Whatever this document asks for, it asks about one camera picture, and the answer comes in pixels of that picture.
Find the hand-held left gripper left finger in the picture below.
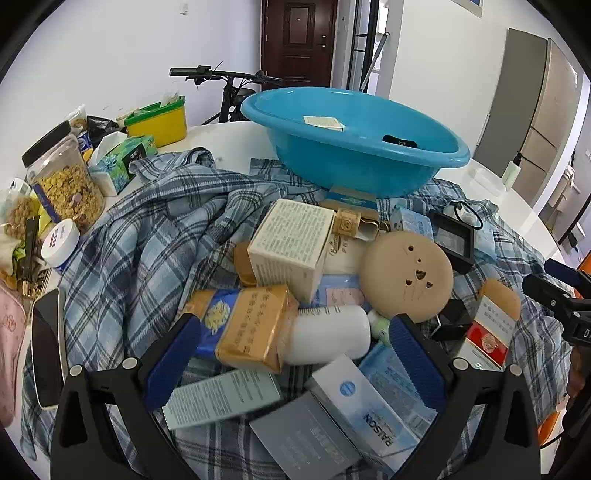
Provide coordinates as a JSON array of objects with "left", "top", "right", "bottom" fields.
[{"left": 51, "top": 314, "right": 202, "bottom": 480}]

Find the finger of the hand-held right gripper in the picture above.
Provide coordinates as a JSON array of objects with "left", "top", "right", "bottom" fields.
[
  {"left": 522, "top": 274, "right": 579, "bottom": 320},
  {"left": 544, "top": 258, "right": 584, "bottom": 291}
]

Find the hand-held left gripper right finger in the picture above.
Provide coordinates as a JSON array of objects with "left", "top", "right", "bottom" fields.
[{"left": 389, "top": 314, "right": 542, "bottom": 480}]

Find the small black box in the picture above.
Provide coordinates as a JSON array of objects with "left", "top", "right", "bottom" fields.
[{"left": 431, "top": 299, "right": 474, "bottom": 342}]

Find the gold blue pack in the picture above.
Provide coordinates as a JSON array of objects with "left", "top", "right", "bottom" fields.
[{"left": 185, "top": 285, "right": 300, "bottom": 374}]

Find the blue plastic basin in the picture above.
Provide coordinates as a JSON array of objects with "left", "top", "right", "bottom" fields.
[{"left": 240, "top": 87, "right": 471, "bottom": 198}]

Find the person's right forearm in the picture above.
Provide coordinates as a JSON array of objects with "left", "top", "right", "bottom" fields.
[{"left": 567, "top": 345, "right": 591, "bottom": 407}]

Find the light blue soft packet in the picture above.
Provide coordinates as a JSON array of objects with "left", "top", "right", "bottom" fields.
[{"left": 358, "top": 344, "right": 437, "bottom": 435}]

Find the pale green tube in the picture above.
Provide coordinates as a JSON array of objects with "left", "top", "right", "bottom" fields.
[{"left": 368, "top": 310, "right": 393, "bottom": 344}]

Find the pale green flat box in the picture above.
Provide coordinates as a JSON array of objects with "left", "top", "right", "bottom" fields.
[{"left": 161, "top": 369, "right": 282, "bottom": 431}]

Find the white blue printed box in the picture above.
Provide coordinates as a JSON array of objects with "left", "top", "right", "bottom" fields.
[{"left": 308, "top": 354, "right": 419, "bottom": 472}]

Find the red white carton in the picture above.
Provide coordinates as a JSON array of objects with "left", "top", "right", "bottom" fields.
[{"left": 455, "top": 295, "right": 515, "bottom": 371}]

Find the white plastic bottle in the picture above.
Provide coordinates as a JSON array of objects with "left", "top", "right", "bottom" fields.
[{"left": 284, "top": 305, "right": 372, "bottom": 363}]

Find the beige round case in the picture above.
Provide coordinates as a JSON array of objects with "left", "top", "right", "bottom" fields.
[{"left": 360, "top": 229, "right": 454, "bottom": 324}]

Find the blue packet pink print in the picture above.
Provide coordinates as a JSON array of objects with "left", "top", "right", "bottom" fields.
[{"left": 318, "top": 274, "right": 370, "bottom": 308}]

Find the orange chair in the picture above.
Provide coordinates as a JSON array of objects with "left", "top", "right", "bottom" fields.
[{"left": 538, "top": 410, "right": 561, "bottom": 446}]

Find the pale green spray bottle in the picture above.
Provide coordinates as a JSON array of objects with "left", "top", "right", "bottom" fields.
[{"left": 503, "top": 151, "right": 522, "bottom": 189}]

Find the tan foil packet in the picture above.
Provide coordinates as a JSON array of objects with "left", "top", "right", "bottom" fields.
[{"left": 233, "top": 242, "right": 259, "bottom": 287}]

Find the clear plastic container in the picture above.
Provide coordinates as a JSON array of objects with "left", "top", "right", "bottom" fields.
[{"left": 468, "top": 166, "right": 506, "bottom": 195}]

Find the blue plaid shirt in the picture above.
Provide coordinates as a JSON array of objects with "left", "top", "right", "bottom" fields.
[{"left": 21, "top": 148, "right": 573, "bottom": 480}]

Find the white pack gold logo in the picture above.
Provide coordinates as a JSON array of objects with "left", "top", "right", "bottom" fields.
[{"left": 323, "top": 235, "right": 370, "bottom": 275}]

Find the black smartphone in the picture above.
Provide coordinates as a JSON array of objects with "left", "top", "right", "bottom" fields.
[{"left": 31, "top": 288, "right": 70, "bottom": 409}]

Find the grey flat box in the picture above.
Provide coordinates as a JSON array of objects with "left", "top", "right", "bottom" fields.
[{"left": 249, "top": 392, "right": 361, "bottom": 480}]

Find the large blue wipes pack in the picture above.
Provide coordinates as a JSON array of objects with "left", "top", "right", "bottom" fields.
[{"left": 390, "top": 205, "right": 435, "bottom": 241}]

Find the beige refrigerator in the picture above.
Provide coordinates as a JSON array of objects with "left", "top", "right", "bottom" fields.
[{"left": 475, "top": 28, "right": 585, "bottom": 210}]

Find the pink pouch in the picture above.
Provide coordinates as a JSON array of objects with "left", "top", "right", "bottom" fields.
[{"left": 0, "top": 279, "right": 31, "bottom": 428}]

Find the white jar blue label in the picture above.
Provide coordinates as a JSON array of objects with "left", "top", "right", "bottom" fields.
[{"left": 41, "top": 219, "right": 81, "bottom": 271}]

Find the cream printed box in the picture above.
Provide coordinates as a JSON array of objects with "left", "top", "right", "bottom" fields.
[{"left": 248, "top": 199, "right": 334, "bottom": 305}]

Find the brown blue cardboard box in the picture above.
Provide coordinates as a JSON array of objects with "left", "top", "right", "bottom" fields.
[{"left": 320, "top": 185, "right": 380, "bottom": 220}]

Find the green tissue box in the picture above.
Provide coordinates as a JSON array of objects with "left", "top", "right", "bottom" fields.
[{"left": 88, "top": 131, "right": 158, "bottom": 197}]

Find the clear cereal jar black lid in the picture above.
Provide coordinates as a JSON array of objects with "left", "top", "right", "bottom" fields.
[{"left": 21, "top": 121, "right": 106, "bottom": 232}]

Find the clear bag of nuts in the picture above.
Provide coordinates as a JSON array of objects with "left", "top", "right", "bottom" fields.
[{"left": 0, "top": 178, "right": 47, "bottom": 241}]

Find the yellow bin green lid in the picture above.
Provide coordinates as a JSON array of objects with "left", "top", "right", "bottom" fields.
[{"left": 124, "top": 95, "right": 187, "bottom": 148}]

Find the black snack bag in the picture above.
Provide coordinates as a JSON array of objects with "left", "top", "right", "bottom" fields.
[{"left": 85, "top": 115, "right": 121, "bottom": 148}]

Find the clear snack bag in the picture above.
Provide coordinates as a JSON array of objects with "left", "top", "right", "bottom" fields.
[{"left": 65, "top": 105, "right": 88, "bottom": 134}]

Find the black bicycle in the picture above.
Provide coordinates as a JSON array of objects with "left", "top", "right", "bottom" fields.
[{"left": 168, "top": 66, "right": 282, "bottom": 125}]

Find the mop pole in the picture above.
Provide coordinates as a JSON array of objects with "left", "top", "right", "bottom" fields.
[{"left": 359, "top": 31, "right": 390, "bottom": 93}]

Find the black framed glass door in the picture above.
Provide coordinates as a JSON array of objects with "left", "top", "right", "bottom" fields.
[{"left": 346, "top": 0, "right": 382, "bottom": 90}]

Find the dark brown door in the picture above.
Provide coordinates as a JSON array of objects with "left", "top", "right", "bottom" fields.
[{"left": 261, "top": 0, "right": 338, "bottom": 88}]

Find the black display frame box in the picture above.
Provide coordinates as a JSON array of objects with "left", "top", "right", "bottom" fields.
[{"left": 427, "top": 210, "right": 476, "bottom": 275}]

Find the black cable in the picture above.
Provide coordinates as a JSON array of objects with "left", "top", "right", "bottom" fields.
[{"left": 538, "top": 415, "right": 591, "bottom": 450}]

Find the black hair tie plush charm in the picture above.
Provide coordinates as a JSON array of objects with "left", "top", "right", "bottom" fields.
[{"left": 449, "top": 200, "right": 484, "bottom": 230}]

